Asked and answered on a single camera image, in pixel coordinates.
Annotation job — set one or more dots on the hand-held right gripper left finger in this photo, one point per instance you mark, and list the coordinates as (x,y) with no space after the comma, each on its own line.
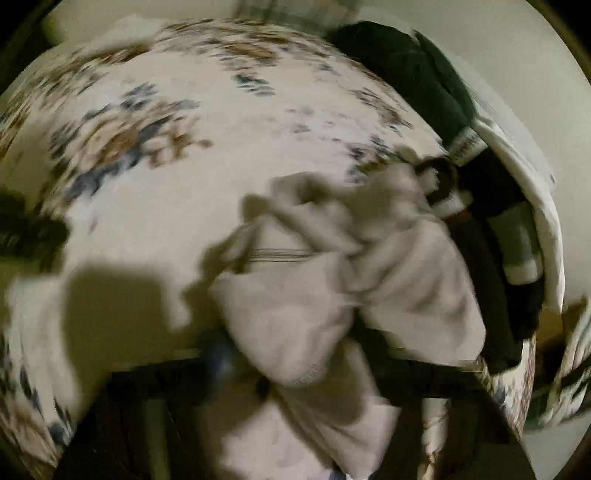
(221,367)

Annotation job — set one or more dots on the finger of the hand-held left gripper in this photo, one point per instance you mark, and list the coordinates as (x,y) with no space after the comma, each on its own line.
(32,230)

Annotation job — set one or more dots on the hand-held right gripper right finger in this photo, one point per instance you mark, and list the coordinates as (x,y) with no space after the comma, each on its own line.
(415,383)

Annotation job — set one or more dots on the beige long-sleeve shirt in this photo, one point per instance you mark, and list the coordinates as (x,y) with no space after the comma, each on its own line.
(295,314)

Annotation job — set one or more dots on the folded black garment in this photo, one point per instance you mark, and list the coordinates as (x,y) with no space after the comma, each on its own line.
(489,258)

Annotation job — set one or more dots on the floral quilted bedspread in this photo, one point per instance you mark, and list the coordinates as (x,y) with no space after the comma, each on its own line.
(184,198)

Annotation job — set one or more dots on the folded white garment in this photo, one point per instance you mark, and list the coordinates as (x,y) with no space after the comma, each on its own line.
(540,207)

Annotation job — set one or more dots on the small folded beige cloth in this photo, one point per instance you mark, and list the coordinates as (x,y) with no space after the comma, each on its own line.
(124,32)

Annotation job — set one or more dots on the dark green blanket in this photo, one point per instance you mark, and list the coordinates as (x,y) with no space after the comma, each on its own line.
(411,69)

